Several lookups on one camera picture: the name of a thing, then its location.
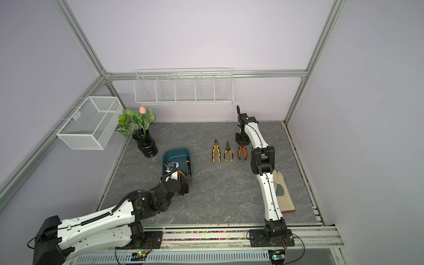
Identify orange black greener pliers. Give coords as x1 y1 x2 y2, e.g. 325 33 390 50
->
238 145 247 160

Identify teal plastic storage box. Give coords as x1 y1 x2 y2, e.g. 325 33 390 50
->
162 148 192 184

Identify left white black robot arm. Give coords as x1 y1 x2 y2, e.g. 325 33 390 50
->
32 168 191 265

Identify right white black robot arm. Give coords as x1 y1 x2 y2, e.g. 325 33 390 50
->
236 106 288 241

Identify yellow black combination pliers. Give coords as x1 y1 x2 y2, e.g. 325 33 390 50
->
186 160 191 176

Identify green plant in black vase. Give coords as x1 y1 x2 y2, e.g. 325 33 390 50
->
115 107 158 158

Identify beige work glove red cuff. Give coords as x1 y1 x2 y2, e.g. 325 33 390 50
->
273 170 296 214

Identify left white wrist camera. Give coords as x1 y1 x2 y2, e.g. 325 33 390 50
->
165 162 181 181

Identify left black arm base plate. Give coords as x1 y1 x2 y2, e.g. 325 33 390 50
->
117 230 163 250

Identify aluminium front rail frame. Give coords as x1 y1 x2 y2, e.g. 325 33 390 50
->
67 226 352 265

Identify long white wire wall basket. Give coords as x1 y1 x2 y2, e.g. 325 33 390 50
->
134 68 234 104

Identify small white wire side basket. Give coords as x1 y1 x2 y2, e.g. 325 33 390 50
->
56 96 123 150

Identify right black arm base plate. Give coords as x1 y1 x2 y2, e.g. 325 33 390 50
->
246 229 295 248

